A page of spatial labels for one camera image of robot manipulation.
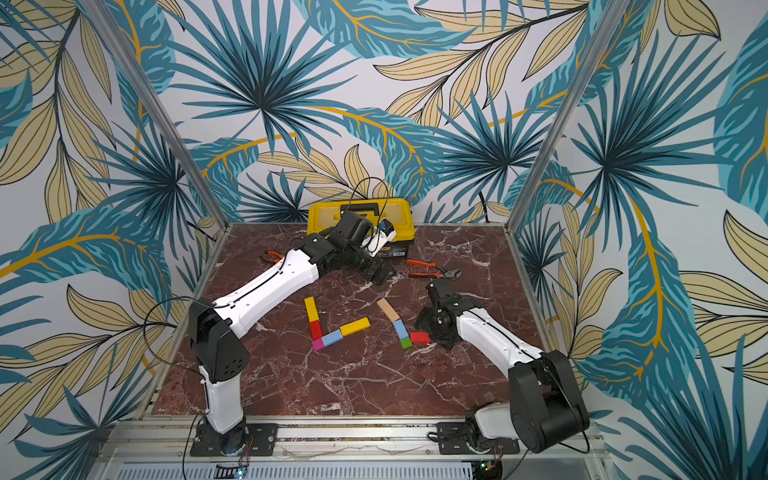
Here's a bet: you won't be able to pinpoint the red block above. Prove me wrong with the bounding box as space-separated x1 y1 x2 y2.
309 321 323 341
410 331 432 344

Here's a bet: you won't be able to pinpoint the natural wood block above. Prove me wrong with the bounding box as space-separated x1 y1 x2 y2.
377 298 400 323

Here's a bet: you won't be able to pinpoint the light blue block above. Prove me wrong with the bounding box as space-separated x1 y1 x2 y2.
322 329 344 348
393 320 410 339

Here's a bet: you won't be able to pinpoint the yellow block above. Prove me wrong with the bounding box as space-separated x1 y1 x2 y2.
304 297 319 323
340 317 371 337

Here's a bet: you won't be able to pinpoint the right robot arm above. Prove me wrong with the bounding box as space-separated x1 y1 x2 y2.
416 279 590 453

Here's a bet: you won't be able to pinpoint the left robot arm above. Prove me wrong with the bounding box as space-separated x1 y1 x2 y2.
188 209 396 437

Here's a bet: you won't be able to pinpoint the yellow black toolbox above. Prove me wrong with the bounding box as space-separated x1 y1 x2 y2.
307 198 415 258

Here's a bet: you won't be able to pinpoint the large orange-handled pliers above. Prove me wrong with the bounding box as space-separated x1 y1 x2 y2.
406 259 462 280

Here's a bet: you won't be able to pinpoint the small orange-handled pliers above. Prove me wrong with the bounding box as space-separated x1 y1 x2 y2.
260 250 285 264

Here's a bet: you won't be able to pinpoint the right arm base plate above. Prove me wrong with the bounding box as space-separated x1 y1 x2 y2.
427 420 521 455

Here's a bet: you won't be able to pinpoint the aluminium front rail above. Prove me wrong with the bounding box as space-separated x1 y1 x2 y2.
88 416 618 479

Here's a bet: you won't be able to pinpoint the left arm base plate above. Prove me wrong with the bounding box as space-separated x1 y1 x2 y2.
190 419 278 457

